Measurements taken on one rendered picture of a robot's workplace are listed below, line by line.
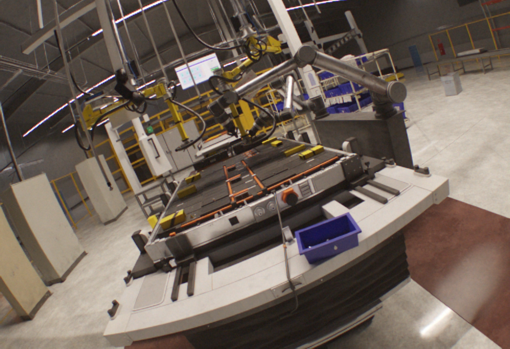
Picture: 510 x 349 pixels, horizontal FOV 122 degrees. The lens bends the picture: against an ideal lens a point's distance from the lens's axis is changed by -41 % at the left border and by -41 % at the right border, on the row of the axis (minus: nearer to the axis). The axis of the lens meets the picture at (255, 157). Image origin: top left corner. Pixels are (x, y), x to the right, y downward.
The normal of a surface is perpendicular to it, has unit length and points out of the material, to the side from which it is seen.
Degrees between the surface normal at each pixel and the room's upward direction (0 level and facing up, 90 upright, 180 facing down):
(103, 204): 90
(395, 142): 90
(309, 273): 90
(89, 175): 90
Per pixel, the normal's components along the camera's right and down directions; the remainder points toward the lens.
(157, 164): 0.54, -0.04
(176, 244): 0.17, 0.14
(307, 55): -0.04, 0.22
